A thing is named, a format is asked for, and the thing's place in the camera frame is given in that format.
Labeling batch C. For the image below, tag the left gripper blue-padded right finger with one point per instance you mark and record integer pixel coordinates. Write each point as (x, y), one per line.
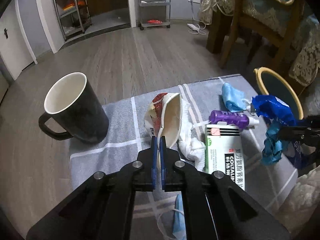
(177, 175)

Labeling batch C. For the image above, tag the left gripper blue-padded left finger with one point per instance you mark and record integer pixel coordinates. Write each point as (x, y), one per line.
(121, 188)

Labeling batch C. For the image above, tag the white textured paper towel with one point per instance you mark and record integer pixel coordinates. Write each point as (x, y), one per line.
(191, 147)

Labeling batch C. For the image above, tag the teal wrapper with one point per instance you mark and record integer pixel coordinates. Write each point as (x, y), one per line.
(273, 146)

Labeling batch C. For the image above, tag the blue and white plastic bag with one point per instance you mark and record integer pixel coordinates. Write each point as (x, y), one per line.
(271, 107)

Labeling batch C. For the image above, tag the light blue face mask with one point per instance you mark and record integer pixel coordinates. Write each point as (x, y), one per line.
(178, 228)
(235, 100)

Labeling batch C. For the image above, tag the red and white snack wrapper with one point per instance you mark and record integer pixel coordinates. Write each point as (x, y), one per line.
(163, 117)

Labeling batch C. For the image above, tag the teal trash bin yellow rim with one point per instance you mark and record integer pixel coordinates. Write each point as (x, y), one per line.
(270, 82)

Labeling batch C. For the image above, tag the white green medicine box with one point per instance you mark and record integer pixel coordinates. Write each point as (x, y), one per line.
(224, 152)

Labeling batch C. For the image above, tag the purple tube with white cap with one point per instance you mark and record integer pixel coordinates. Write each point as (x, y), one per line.
(240, 120)

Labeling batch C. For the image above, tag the grey checked table cloth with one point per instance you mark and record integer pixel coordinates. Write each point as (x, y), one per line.
(127, 135)

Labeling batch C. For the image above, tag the beige fluffy cushion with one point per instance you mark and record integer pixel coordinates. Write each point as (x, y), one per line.
(300, 204)

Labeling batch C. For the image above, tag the black mug white inside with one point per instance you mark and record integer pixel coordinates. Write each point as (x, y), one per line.
(72, 110)

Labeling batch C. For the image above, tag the wooden chair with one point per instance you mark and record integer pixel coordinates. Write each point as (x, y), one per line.
(225, 30)

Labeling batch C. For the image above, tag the lace patterned tablecloth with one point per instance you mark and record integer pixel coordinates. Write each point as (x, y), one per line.
(300, 30)

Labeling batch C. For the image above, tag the white power strip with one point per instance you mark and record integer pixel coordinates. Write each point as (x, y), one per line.
(195, 29)

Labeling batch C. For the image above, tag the grey rolling storage cart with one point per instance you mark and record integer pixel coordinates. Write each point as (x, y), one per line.
(154, 13)

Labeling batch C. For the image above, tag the white door with black handle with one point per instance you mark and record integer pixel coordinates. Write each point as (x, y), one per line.
(16, 51)

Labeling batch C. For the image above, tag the metal wire shelf rack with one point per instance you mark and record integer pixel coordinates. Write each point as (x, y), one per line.
(73, 17)

